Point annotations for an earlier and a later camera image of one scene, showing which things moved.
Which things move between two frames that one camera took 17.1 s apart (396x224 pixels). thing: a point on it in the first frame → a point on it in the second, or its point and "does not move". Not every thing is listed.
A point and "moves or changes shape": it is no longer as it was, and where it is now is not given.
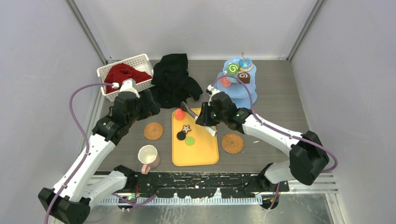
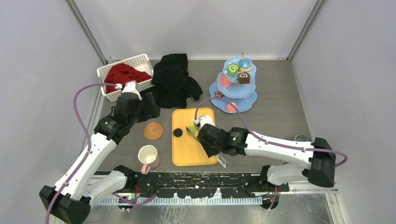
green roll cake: (233, 68) does not move
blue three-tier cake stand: (243, 68) does not move
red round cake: (180, 114) moves or changes shape
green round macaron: (189, 141) → (193, 129)
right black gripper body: (211, 116) → (211, 150)
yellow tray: (192, 144) does not move
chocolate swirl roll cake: (244, 77) does not move
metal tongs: (210, 129) → (220, 157)
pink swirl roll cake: (225, 82) does not move
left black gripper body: (142, 110) does not move
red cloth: (120, 73) does not move
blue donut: (245, 64) does not move
